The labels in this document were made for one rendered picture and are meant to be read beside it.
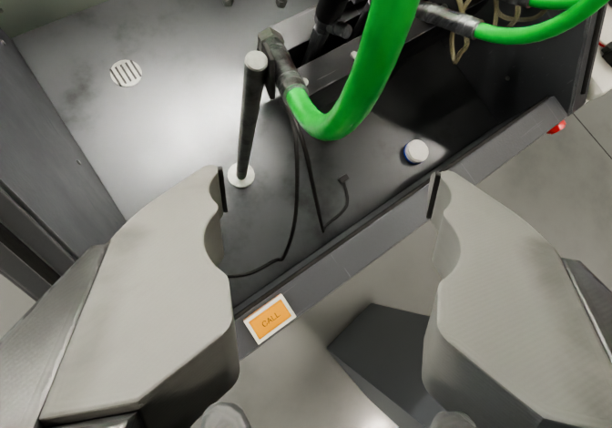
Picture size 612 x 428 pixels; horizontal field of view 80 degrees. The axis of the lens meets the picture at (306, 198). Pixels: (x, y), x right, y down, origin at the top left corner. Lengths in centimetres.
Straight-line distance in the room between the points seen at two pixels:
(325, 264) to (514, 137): 33
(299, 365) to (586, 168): 160
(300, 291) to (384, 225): 13
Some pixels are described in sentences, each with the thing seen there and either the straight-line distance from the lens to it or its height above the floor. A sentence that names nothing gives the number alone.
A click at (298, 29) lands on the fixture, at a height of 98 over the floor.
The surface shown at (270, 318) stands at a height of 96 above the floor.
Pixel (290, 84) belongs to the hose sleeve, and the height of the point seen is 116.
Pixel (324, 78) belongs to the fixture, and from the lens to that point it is 47.
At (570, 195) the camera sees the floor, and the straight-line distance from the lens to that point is 209.
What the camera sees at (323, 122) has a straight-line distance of 18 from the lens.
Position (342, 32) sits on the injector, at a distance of 42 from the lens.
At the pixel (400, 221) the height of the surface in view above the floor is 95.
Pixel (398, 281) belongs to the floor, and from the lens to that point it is 153.
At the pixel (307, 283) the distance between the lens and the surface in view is 44.
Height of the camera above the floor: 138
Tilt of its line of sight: 74 degrees down
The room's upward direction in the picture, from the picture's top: 47 degrees clockwise
